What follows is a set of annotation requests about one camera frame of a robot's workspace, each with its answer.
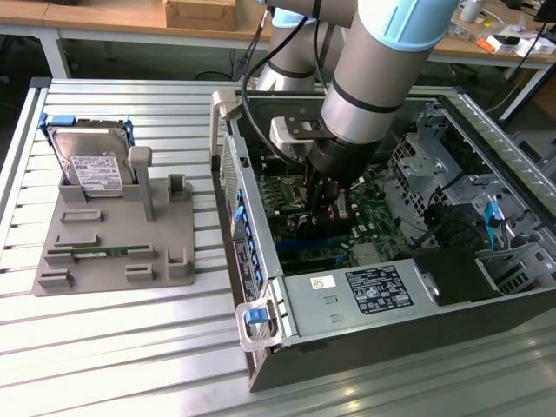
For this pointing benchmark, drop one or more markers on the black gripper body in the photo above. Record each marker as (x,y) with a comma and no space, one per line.
(347,163)

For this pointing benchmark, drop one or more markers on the black graphics card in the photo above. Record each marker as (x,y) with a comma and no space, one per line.
(313,229)

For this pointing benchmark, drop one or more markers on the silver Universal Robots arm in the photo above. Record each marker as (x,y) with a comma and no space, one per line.
(373,65)

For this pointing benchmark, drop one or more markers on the green motherboard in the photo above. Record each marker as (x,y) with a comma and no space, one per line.
(378,217)

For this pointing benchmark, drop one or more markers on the silver chipset heatsink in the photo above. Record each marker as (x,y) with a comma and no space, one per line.
(362,254)

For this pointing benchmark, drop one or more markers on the silver metal drive cage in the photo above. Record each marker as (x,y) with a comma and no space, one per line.
(417,174)

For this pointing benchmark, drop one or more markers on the grey power supply unit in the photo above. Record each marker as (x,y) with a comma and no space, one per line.
(313,308)

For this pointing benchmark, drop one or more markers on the blue case latch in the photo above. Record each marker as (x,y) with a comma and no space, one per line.
(254,315)

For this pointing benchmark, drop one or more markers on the open black PC case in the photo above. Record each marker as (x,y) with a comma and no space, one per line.
(391,347)

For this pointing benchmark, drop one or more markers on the cluttered wooden desk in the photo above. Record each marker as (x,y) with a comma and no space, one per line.
(478,54)

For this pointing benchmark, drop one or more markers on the grey computer case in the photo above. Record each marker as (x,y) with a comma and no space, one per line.
(534,150)

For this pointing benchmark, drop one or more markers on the orange and white box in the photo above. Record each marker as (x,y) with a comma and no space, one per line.
(497,43)

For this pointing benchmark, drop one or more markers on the white cup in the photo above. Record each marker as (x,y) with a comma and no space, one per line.
(473,11)

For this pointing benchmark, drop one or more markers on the brown cardboard box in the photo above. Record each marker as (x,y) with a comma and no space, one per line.
(195,15)

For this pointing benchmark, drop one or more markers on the grey parts rack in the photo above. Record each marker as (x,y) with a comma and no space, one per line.
(113,273)

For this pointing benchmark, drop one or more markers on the green RAM stick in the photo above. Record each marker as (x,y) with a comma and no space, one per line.
(104,252)

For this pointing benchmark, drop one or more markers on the hard disk with blue carrier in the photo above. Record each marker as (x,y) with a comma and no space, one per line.
(93,152)

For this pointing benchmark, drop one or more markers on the long wooden desk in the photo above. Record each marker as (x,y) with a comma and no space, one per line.
(108,19)

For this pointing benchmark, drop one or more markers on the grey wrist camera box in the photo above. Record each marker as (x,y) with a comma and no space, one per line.
(284,134)

